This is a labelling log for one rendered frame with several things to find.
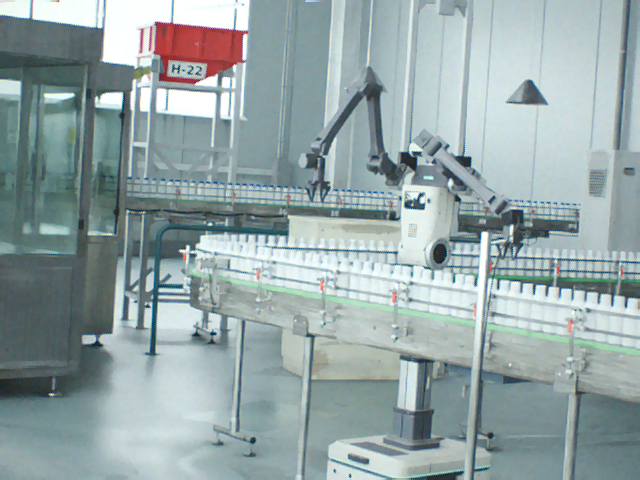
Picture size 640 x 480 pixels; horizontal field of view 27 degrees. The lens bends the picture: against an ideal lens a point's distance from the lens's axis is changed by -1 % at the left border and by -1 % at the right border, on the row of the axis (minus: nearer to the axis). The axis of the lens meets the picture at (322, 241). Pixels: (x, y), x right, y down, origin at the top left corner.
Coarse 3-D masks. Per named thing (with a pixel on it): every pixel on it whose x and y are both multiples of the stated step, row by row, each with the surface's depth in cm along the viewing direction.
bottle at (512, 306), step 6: (516, 288) 491; (510, 294) 491; (516, 294) 491; (510, 306) 491; (516, 306) 491; (510, 312) 491; (516, 312) 491; (510, 318) 491; (510, 324) 491; (516, 324) 491
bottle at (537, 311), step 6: (540, 288) 483; (540, 294) 483; (540, 300) 482; (534, 306) 483; (540, 306) 482; (534, 312) 483; (540, 312) 482; (540, 318) 482; (534, 324) 483; (540, 324) 482; (534, 330) 483; (540, 330) 482
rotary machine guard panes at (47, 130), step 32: (0, 64) 789; (32, 64) 803; (64, 64) 817; (0, 96) 791; (32, 96) 804; (64, 96) 818; (0, 128) 792; (32, 128) 806; (64, 128) 820; (0, 160) 794; (32, 160) 808; (64, 160) 822; (0, 192) 796; (32, 192) 810; (64, 192) 824; (0, 224) 798; (32, 224) 812; (64, 224) 826
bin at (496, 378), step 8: (456, 368) 547; (464, 368) 544; (440, 376) 540; (448, 376) 543; (456, 376) 546; (488, 376) 534; (496, 376) 530; (504, 376) 528; (488, 384) 530; (464, 392) 521
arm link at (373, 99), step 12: (360, 84) 617; (372, 84) 620; (372, 96) 622; (372, 108) 624; (372, 120) 625; (372, 132) 626; (372, 144) 627; (372, 156) 631; (384, 156) 626; (384, 168) 626
